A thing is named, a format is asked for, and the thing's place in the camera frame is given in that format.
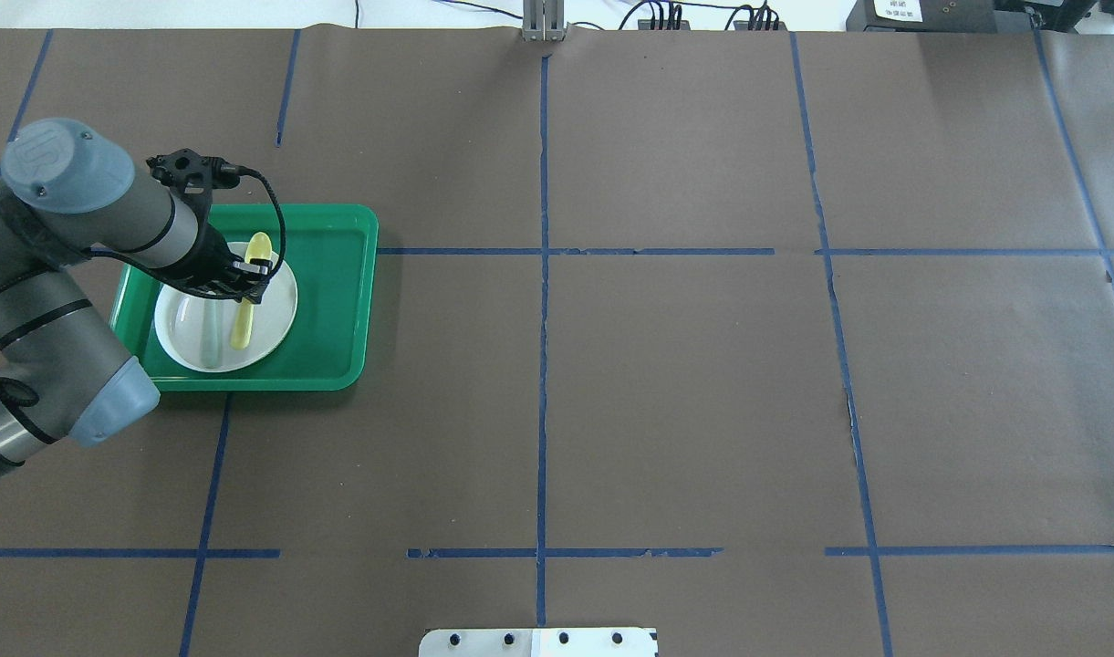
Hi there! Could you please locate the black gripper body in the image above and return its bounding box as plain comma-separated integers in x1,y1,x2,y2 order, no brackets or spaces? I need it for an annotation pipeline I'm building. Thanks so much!
155,224,256,302

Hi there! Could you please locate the yellow plastic spoon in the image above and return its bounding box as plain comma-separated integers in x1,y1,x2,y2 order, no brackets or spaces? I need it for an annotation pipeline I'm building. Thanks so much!
229,232,273,350

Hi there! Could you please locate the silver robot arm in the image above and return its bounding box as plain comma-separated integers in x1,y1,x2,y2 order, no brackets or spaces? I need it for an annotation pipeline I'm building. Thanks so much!
0,118,276,479

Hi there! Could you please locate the white round plate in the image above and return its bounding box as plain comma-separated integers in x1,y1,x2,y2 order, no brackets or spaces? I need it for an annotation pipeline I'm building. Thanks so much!
153,265,299,373

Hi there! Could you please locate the pale green plastic fork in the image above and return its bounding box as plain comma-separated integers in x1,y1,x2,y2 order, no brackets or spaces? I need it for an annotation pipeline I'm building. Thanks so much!
201,300,224,370

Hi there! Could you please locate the green plastic tray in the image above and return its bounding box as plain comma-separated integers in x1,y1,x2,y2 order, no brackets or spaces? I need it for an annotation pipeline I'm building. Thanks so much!
110,203,379,392

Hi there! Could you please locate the black box with label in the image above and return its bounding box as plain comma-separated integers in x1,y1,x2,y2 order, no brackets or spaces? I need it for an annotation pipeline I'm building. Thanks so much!
846,1,998,35

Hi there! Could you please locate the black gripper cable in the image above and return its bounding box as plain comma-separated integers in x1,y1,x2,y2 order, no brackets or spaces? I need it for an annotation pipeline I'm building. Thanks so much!
235,164,289,297

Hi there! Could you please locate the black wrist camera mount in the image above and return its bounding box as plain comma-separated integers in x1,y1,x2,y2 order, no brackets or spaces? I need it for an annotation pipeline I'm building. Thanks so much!
145,149,241,195

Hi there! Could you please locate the aluminium frame post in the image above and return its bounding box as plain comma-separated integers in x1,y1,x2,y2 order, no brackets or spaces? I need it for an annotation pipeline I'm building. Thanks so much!
522,0,568,43

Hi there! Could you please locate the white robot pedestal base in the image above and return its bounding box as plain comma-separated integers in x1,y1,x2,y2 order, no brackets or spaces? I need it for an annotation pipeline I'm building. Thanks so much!
418,627,659,656

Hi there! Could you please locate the black cable connector left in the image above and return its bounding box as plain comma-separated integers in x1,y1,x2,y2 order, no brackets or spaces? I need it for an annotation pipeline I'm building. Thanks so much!
619,1,688,32

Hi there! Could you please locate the black cable connector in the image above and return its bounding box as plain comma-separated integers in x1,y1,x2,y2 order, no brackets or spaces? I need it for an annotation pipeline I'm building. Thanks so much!
724,1,786,32
619,1,688,32

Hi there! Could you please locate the black cable connector right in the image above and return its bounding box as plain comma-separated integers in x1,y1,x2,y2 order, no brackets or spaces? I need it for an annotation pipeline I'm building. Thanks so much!
724,1,786,32

